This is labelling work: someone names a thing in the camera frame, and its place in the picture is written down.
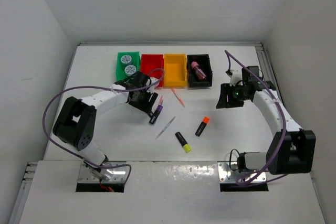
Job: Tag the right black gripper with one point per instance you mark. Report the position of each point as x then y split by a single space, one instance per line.
224 102

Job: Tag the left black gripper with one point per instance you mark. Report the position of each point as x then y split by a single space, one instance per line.
146 105

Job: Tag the purple cap black highlighter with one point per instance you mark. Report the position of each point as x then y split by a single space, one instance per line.
156 114

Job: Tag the orange pen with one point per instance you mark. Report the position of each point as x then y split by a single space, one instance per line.
178 97

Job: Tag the orange cap black highlighter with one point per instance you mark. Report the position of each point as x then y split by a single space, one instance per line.
202 126

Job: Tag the pink capped tube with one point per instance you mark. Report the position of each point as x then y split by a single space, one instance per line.
201 76

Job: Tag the yellow cap black highlighter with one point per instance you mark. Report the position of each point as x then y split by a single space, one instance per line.
186 147

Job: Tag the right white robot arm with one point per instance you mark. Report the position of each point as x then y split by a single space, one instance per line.
292 148

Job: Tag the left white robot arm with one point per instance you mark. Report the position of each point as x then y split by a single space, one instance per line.
75 124

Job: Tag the clear grey pen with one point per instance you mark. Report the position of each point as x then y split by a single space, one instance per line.
164 129

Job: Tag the red plastic bin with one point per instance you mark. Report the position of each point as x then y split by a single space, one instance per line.
149 62

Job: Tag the yellow plastic bin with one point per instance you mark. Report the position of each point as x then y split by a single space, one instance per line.
175 68

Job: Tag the green plastic bin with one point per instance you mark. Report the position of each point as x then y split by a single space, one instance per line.
119 72

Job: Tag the black plastic bin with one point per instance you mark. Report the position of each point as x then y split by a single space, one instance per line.
204 63

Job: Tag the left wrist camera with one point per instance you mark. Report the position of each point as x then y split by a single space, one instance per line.
153 83

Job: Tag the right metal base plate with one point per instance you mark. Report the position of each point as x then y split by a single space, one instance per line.
228 173

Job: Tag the metal base plate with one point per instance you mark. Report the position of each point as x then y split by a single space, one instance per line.
89 175
228 173

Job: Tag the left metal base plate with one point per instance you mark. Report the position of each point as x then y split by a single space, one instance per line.
89 175

